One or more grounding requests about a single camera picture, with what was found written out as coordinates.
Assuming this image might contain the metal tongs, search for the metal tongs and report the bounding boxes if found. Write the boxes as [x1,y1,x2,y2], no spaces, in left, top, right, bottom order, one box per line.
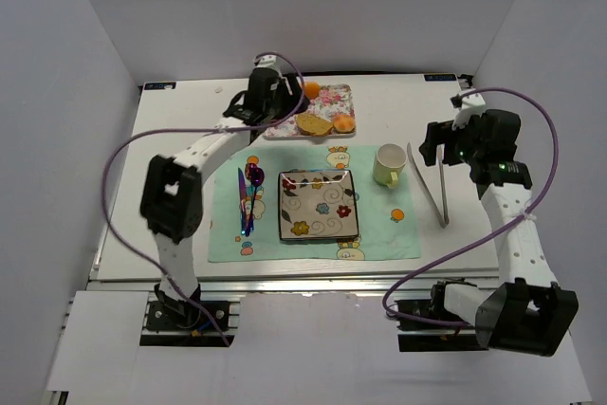
[406,141,451,229]

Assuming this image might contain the orange glossy bread roll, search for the orange glossy bread roll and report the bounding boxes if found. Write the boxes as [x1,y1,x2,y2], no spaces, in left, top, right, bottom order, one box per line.
[303,82,321,100]

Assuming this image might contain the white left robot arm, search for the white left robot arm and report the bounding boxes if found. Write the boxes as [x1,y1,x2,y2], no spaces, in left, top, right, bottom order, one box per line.
[139,66,308,329]

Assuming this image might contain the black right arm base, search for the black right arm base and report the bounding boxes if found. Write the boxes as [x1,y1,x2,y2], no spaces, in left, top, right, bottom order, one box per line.
[389,279,487,353]

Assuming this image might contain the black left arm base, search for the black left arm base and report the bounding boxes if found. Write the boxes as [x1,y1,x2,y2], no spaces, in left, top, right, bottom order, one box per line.
[139,298,239,348]

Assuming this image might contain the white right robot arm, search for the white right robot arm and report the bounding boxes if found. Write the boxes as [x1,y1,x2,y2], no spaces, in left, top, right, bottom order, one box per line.
[419,109,579,357]

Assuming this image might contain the sliced bread piece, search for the sliced bread piece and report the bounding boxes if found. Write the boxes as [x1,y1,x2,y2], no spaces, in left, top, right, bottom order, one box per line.
[295,113,333,137]

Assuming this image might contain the round bread bun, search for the round bread bun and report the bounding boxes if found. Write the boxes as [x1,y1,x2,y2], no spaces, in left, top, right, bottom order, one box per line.
[333,114,356,134]

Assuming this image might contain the pale yellow mug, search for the pale yellow mug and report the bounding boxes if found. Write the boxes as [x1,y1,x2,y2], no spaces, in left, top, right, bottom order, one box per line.
[372,143,407,189]

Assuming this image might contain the floral serving tray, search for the floral serving tray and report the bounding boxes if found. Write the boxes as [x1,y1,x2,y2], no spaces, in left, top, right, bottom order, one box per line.
[263,84,355,140]

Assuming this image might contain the iridescent purple spoon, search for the iridescent purple spoon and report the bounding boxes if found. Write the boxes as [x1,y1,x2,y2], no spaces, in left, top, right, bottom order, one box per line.
[245,163,265,236]

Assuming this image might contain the iridescent purple knife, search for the iridescent purple knife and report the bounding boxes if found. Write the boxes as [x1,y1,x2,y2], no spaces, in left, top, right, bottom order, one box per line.
[238,169,248,235]

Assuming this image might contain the square floral ceramic plate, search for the square floral ceramic plate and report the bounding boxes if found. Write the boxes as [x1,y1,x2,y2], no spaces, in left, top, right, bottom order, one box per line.
[278,169,359,242]

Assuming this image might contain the mint green cartoon placemat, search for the mint green cartoon placemat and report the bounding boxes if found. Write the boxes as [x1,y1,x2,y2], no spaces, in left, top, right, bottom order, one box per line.
[208,145,421,263]

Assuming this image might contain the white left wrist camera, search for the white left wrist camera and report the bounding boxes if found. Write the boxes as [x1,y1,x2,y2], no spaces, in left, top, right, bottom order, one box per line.
[254,54,281,73]

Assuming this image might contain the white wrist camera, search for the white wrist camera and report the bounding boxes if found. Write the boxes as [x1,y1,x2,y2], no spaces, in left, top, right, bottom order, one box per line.
[450,92,487,130]
[254,54,281,73]

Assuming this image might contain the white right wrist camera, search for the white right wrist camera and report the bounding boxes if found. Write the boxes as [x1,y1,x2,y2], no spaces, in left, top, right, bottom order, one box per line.
[450,92,487,130]

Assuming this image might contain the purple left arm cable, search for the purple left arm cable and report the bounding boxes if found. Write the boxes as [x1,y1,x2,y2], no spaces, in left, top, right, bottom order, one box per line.
[101,50,308,347]

